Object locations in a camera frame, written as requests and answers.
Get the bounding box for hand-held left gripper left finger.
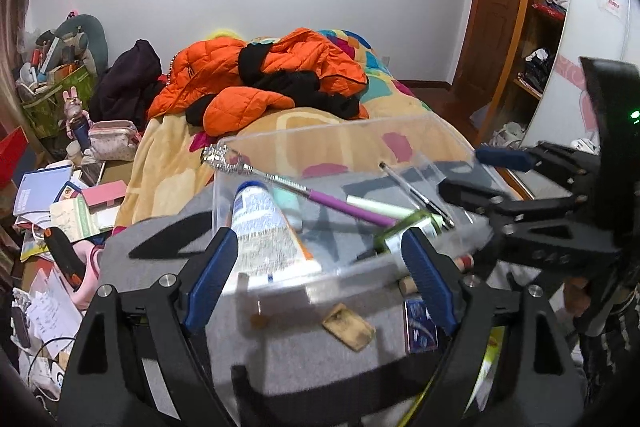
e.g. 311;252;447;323
57;227;241;427

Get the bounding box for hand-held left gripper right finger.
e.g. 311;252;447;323
400;227;588;427

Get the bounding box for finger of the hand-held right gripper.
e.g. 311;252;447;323
439;179;621;273
475;141;602;188

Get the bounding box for green marker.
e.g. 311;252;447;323
350;214;446;263

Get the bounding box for orange and white tube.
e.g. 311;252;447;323
230;182;323;283

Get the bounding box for pale green stick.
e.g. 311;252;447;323
346;194;443;228

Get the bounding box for purple handled back scratcher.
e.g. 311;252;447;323
200;146;401;228

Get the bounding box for clear plastic bin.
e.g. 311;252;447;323
212;114;506;303

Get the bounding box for white sneakers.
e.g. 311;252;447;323
492;122;526;148

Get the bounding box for small blue box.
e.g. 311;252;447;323
404;297;440;354

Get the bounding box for yellow green cream tube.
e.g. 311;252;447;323
400;324;506;427

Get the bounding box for colourful patterned blanket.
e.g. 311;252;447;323
115;29;526;238

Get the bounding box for wooden shelf unit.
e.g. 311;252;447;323
480;0;573;148

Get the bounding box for pink flat box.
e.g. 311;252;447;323
82;181;127;208

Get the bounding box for black and orange tool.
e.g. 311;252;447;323
44;227;86;290

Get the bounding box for wooden door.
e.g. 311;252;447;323
452;0;531;98

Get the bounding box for pink floral pouch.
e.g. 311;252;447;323
89;121;142;162

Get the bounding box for pile of papers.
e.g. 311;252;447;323
10;197;116;368

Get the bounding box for blue notebook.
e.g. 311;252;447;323
12;167;73;217

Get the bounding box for orange puffer jacket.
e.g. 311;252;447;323
147;27;370;138

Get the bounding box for black garment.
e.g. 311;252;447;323
186;42;371;125

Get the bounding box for pink bunny toy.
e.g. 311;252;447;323
59;86;93;152

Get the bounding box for dark purple garment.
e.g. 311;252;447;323
89;39;163;130

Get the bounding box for red box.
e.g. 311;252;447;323
0;127;31;188

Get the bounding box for green bag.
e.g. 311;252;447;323
20;67;98;138

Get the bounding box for yellow fuzzy cloth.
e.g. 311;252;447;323
207;28;248;42

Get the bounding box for striped curtain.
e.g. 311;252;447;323
0;0;56;142

